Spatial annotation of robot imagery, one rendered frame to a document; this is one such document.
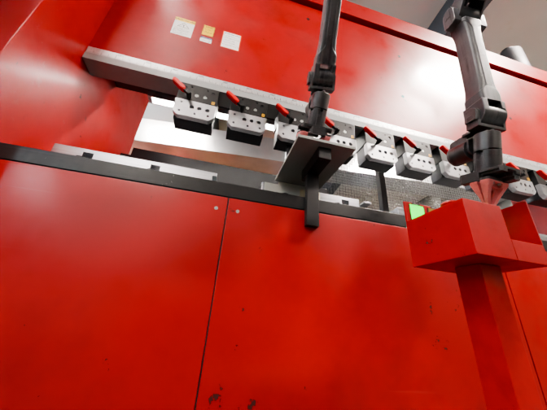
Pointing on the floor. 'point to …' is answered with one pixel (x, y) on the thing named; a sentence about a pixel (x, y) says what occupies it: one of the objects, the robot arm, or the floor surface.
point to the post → (382, 192)
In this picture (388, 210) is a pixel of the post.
